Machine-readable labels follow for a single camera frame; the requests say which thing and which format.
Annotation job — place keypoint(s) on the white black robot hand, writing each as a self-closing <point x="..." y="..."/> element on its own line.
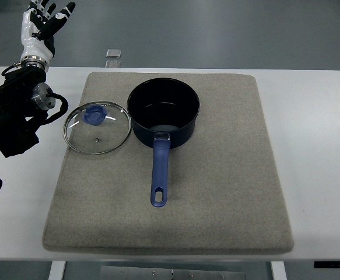
<point x="39" y="25"/>

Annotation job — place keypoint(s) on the glass lid blue knob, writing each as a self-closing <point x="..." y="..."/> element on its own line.
<point x="97" y="127"/>

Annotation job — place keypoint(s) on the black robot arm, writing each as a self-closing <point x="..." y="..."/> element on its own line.
<point x="26" y="104"/>

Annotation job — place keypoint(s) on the upper floor outlet plate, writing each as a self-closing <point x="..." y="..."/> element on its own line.
<point x="113" y="53"/>

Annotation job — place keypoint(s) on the floor outlet plate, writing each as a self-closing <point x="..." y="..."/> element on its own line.
<point x="113" y="53"/>
<point x="111" y="63"/>

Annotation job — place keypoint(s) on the lower floor outlet plate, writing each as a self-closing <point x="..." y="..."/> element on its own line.
<point x="111" y="63"/>

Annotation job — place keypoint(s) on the dark blue saucepan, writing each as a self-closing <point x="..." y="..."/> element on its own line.
<point x="163" y="112"/>

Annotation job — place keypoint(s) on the white left table leg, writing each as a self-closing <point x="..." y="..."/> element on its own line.
<point x="57" y="270"/>

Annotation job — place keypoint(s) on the white table leg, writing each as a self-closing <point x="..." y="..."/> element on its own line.
<point x="57" y="270"/>
<point x="278" y="270"/>

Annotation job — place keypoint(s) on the beige fabric mat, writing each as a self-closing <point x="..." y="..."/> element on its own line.
<point x="224" y="192"/>

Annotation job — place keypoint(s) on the white right table leg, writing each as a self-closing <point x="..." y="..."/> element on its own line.
<point x="278" y="270"/>

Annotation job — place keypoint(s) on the black table control panel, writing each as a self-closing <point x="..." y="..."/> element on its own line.
<point x="327" y="264"/>

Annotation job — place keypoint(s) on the metal base plate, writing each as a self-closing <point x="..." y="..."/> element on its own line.
<point x="115" y="272"/>

